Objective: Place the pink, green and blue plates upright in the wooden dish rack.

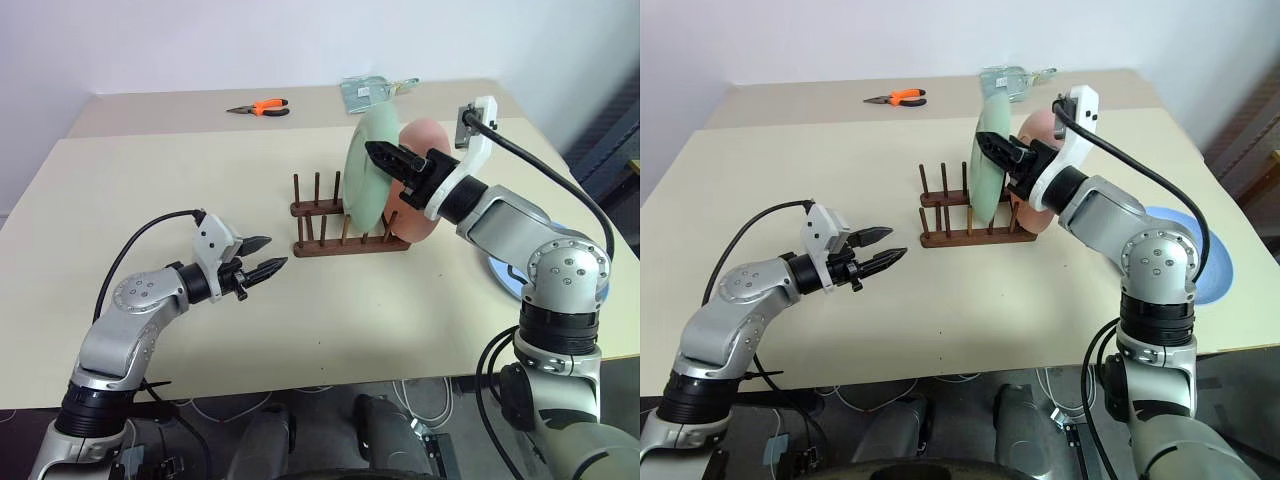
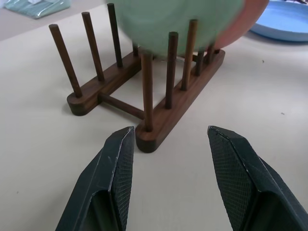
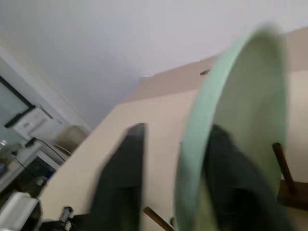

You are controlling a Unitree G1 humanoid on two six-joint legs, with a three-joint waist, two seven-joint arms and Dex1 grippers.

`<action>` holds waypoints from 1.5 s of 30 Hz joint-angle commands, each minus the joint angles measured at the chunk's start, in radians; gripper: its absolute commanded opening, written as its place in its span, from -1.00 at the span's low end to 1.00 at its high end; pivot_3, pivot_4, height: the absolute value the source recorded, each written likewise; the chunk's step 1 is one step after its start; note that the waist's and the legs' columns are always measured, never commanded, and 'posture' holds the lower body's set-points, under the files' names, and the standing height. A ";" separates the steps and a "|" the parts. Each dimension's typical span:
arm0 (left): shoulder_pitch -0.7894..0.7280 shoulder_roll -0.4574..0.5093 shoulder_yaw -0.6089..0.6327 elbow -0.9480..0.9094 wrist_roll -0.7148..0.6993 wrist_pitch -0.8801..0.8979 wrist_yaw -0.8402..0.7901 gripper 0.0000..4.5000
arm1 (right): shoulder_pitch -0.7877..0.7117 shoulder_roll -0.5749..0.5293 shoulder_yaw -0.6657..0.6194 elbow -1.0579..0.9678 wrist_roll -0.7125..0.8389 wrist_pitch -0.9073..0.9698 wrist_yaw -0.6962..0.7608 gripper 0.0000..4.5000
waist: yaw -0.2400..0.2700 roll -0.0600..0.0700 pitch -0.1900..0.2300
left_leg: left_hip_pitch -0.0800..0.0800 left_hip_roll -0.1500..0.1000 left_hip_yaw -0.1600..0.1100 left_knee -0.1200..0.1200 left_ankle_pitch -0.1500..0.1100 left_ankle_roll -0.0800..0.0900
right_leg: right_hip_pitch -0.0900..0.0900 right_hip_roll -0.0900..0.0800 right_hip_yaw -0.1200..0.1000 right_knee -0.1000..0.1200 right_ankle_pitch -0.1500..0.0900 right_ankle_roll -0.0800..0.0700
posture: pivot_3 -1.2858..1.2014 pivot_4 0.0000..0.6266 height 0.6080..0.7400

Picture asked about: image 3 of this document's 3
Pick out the green plate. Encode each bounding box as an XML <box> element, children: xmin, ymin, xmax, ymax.
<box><xmin>173</xmin><ymin>22</ymin><xmax>291</xmax><ymax>231</ymax></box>

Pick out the black cable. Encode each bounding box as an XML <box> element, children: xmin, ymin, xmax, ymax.
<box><xmin>11</xmin><ymin>136</ymin><xmax>73</xmax><ymax>174</ymax></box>

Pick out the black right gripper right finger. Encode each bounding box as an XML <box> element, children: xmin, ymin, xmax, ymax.
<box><xmin>204</xmin><ymin>124</ymin><xmax>293</xmax><ymax>231</ymax></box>

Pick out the wooden dish rack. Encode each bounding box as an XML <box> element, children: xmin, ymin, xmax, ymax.
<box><xmin>142</xmin><ymin>142</ymin><xmax>308</xmax><ymax>231</ymax></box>

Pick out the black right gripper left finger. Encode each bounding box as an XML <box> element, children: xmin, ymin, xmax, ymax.
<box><xmin>89</xmin><ymin>123</ymin><xmax>148</xmax><ymax>231</ymax></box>

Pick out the white box device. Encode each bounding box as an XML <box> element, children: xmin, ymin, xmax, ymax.
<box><xmin>13</xmin><ymin>107</ymin><xmax>53</xmax><ymax>141</ymax></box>

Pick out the white cabinet with equipment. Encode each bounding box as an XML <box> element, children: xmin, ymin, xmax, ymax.
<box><xmin>0</xmin><ymin>141</ymin><xmax>72</xmax><ymax>193</ymax></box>

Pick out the beige chair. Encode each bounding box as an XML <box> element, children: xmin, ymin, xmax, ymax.
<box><xmin>54</xmin><ymin>125</ymin><xmax>90</xmax><ymax>155</ymax></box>

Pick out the black framed board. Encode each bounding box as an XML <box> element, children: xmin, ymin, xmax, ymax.
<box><xmin>0</xmin><ymin>75</ymin><xmax>36</xmax><ymax>128</ymax></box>

